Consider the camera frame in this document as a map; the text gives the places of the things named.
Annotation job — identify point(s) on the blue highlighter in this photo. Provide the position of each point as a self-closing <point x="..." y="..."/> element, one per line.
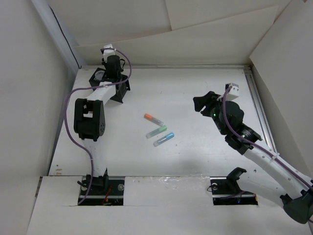
<point x="163" y="139"/>

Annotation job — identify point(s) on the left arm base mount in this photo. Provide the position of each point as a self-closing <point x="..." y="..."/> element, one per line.
<point x="110" y="193"/>

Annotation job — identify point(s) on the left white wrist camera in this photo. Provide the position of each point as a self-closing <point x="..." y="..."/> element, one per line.
<point x="107" y="51"/>

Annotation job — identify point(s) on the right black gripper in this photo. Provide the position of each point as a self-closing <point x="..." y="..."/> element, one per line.
<point x="200" y="102"/>

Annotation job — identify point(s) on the orange highlighter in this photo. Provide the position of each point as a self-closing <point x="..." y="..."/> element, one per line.
<point x="153" y="119"/>

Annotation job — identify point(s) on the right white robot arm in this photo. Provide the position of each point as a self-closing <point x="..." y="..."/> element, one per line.
<point x="291" y="190"/>

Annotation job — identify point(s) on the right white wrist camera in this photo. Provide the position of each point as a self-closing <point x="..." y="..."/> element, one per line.
<point x="233" y="92"/>

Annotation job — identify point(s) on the black two-compartment organizer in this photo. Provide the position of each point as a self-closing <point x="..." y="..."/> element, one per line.
<point x="120" y="89"/>

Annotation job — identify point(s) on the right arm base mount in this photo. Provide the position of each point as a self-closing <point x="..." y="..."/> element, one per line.
<point x="226" y="191"/>

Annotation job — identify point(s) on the aluminium rail right edge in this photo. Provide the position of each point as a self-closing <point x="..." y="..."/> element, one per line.
<point x="264" y="125"/>

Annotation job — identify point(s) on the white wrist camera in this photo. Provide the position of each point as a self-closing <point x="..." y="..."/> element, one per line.
<point x="107" y="51"/>
<point x="233" y="92"/>

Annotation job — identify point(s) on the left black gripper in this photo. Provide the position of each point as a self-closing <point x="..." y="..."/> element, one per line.
<point x="105" y="66"/>

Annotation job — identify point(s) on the green highlighter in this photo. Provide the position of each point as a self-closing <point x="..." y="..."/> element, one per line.
<point x="156" y="131"/>

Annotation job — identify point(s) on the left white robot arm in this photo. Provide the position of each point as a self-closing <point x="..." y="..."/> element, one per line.
<point x="89" y="123"/>

